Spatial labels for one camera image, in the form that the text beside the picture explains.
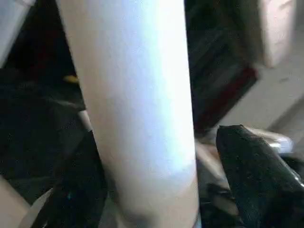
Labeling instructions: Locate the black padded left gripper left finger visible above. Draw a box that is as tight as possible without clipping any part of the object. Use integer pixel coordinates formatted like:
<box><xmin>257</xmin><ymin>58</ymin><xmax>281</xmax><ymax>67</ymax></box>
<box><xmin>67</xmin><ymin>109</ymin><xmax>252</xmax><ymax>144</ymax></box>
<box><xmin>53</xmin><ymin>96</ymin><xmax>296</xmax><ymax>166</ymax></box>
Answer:
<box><xmin>31</xmin><ymin>131</ymin><xmax>109</xmax><ymax>228</ymax></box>

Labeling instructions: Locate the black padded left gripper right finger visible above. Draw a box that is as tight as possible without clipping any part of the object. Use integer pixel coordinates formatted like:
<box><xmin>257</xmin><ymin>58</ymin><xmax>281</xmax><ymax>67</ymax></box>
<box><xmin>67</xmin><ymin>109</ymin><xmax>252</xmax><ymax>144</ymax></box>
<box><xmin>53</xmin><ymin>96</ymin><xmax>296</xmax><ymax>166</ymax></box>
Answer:
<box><xmin>216</xmin><ymin>124</ymin><xmax>304</xmax><ymax>228</ymax></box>

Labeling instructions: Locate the small yellow tag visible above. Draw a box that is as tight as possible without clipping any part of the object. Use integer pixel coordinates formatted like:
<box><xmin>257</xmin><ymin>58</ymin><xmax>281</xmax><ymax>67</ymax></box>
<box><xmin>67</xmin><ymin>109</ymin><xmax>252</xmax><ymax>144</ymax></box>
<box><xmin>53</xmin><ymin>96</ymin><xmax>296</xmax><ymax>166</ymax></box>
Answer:
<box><xmin>63</xmin><ymin>75</ymin><xmax>80</xmax><ymax>85</ymax></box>

